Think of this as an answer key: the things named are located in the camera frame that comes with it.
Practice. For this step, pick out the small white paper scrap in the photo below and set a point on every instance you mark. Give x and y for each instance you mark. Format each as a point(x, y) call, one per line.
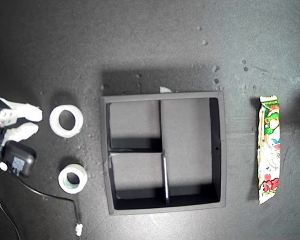
point(165, 89)

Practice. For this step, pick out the green printed snack bar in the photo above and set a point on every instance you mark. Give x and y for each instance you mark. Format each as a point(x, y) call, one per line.
point(270, 150)

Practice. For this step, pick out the black camera box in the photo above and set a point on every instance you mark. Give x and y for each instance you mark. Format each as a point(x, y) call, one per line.
point(22, 156)

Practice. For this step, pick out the small white tape roll green core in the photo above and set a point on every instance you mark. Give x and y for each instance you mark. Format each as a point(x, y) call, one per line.
point(63, 180)

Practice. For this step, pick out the large white tape roll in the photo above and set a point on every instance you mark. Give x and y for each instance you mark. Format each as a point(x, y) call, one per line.
point(53, 122)

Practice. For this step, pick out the black tray with wells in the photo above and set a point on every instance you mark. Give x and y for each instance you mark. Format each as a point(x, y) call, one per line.
point(187, 140)

